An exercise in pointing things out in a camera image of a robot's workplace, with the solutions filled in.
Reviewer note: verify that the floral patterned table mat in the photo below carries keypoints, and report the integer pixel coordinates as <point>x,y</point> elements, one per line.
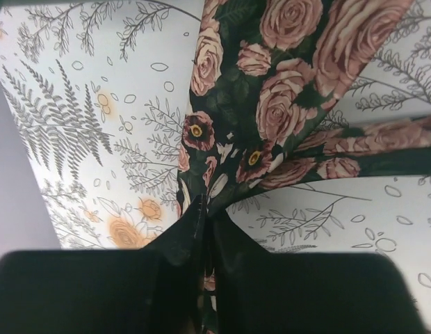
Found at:
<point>99,93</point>

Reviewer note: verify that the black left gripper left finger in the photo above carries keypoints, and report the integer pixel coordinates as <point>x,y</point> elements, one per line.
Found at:
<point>155,289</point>

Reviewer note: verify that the pink rose floral tie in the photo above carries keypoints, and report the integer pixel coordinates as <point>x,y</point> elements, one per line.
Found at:
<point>266,74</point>

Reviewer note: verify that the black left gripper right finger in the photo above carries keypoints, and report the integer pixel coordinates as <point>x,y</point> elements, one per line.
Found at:
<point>262,292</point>

